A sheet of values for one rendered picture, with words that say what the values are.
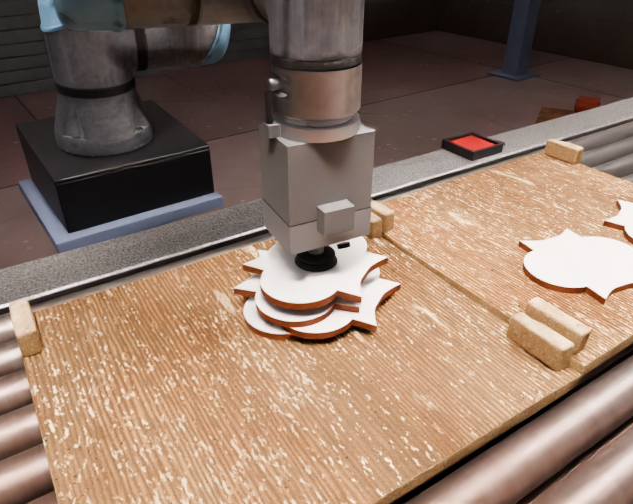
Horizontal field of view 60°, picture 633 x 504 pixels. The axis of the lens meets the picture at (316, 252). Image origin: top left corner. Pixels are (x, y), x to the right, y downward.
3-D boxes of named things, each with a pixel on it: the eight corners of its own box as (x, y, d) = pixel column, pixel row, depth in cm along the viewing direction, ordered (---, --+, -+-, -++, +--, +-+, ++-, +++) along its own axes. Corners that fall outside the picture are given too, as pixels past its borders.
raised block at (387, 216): (354, 215, 72) (355, 196, 71) (365, 212, 73) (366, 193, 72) (383, 234, 68) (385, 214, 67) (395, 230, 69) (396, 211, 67)
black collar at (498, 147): (440, 147, 99) (441, 138, 98) (470, 139, 102) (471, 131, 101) (471, 161, 93) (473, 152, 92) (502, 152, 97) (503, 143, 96)
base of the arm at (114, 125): (51, 125, 92) (37, 66, 86) (142, 114, 98) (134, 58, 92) (62, 163, 81) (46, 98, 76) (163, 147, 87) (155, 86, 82)
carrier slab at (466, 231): (349, 222, 74) (349, 212, 73) (541, 158, 93) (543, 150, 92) (580, 379, 49) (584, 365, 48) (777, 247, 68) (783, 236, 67)
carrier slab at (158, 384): (16, 330, 55) (12, 317, 54) (349, 224, 73) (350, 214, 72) (105, 684, 30) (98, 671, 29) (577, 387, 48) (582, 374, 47)
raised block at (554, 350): (503, 336, 52) (509, 313, 50) (516, 329, 52) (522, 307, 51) (557, 375, 47) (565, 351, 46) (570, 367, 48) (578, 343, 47)
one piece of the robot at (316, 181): (295, 113, 39) (299, 295, 48) (398, 97, 43) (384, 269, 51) (246, 81, 47) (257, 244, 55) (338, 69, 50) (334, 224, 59)
